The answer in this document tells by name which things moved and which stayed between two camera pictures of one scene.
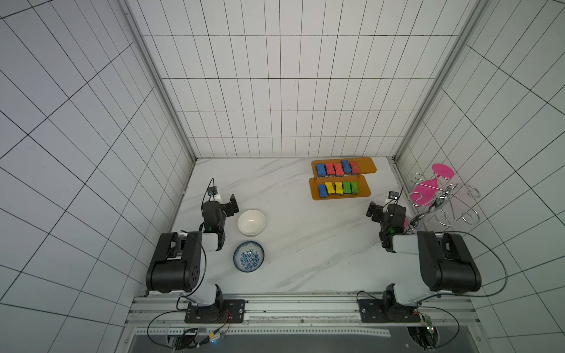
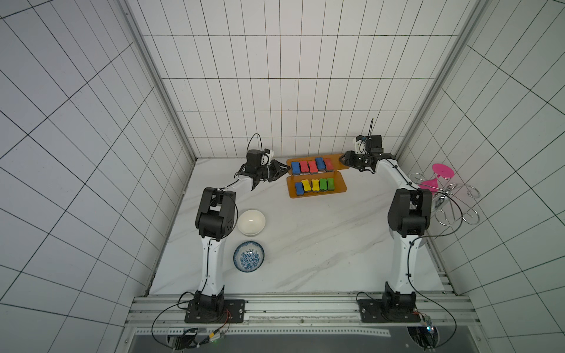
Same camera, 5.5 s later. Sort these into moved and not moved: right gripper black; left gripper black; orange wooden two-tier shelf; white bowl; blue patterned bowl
Moved: orange wooden two-tier shelf; right gripper black; left gripper black
Not moved: white bowl; blue patterned bowl
